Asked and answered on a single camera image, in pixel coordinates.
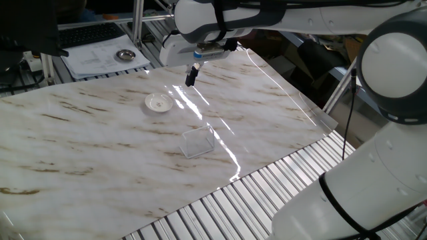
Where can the small orange item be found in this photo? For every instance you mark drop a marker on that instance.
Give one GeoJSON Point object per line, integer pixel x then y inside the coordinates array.
{"type": "Point", "coordinates": [110, 16]}

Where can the small white plastic box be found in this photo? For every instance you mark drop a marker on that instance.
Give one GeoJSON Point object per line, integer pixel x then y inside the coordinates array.
{"type": "Point", "coordinates": [32, 61]}

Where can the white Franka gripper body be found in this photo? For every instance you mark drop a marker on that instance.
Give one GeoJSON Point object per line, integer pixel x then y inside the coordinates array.
{"type": "Point", "coordinates": [175, 50]}

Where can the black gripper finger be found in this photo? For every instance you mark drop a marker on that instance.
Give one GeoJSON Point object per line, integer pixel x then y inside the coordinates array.
{"type": "Point", "coordinates": [189, 78]}
{"type": "Point", "coordinates": [195, 75]}

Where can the black computer monitor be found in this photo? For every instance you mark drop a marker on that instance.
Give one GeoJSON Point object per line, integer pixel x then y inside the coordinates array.
{"type": "Point", "coordinates": [26, 26]}

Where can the black computer keyboard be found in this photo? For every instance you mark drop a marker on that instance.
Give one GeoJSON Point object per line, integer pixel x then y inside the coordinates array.
{"type": "Point", "coordinates": [86, 33]}

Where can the small round metal dish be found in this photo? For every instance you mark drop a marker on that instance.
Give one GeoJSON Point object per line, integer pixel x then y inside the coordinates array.
{"type": "Point", "coordinates": [125, 55]}

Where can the slanted aluminium frame strut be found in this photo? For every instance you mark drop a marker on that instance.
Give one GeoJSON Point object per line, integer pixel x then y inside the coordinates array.
{"type": "Point", "coordinates": [337, 91]}

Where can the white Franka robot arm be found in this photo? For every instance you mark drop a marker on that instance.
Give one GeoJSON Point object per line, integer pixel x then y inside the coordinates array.
{"type": "Point", "coordinates": [383, 186]}

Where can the clear acrylic goal stand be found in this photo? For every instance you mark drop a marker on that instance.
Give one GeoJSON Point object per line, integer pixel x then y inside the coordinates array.
{"type": "Point", "coordinates": [197, 143]}

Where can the aluminium profile crossbar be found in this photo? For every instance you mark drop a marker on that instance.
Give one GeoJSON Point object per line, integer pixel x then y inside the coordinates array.
{"type": "Point", "coordinates": [100, 22]}

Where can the small white floral plate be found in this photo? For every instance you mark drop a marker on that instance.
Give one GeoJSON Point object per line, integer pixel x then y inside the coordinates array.
{"type": "Point", "coordinates": [159, 102]}

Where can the stack of white papers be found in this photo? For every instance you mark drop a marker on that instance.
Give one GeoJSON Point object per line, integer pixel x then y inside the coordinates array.
{"type": "Point", "coordinates": [93, 61]}

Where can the aluminium profile post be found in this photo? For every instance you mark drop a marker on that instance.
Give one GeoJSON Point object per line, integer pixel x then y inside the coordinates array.
{"type": "Point", "coordinates": [137, 23]}
{"type": "Point", "coordinates": [47, 68]}

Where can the marble pattern table mat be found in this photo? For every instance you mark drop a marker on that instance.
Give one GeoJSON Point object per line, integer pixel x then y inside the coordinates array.
{"type": "Point", "coordinates": [100, 150]}

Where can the silver wrist camera blue caps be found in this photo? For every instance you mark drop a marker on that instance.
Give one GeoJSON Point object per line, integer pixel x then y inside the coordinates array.
{"type": "Point", "coordinates": [210, 51]}

